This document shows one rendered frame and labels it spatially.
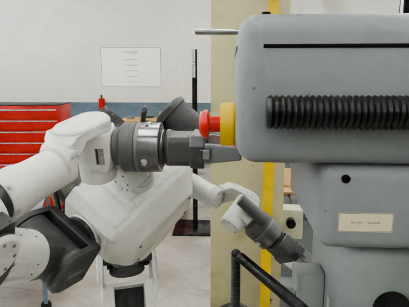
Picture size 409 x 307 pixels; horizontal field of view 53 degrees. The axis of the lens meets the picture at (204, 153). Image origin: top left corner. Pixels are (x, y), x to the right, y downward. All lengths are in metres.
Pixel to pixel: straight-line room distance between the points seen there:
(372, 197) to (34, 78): 10.27
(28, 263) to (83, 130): 0.23
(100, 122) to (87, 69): 9.40
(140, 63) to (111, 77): 0.78
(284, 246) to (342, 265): 0.66
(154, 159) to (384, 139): 0.38
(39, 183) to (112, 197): 0.27
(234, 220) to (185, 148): 0.51
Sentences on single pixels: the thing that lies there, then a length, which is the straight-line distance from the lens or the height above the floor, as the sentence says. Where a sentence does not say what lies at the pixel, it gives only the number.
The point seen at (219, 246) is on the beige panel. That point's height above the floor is 0.83.
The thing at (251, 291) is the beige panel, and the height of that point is 0.55.
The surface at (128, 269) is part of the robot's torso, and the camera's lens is 1.25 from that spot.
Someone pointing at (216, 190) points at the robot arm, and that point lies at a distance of 1.22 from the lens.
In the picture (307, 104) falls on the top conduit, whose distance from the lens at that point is 0.41.
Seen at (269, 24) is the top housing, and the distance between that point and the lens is 0.44.
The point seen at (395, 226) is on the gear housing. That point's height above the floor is 1.66.
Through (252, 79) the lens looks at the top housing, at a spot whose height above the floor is 1.82.
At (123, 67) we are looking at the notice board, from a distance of 9.87.
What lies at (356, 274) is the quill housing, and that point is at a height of 1.59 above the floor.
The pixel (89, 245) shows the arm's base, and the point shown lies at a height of 1.49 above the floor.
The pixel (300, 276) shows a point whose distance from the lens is 0.62.
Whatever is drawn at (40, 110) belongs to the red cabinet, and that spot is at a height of 1.38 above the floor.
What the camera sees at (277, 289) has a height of 1.58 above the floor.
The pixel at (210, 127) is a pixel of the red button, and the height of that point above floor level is 1.76.
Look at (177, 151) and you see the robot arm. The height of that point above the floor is 1.70.
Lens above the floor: 1.83
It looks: 11 degrees down
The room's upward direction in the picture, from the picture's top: straight up
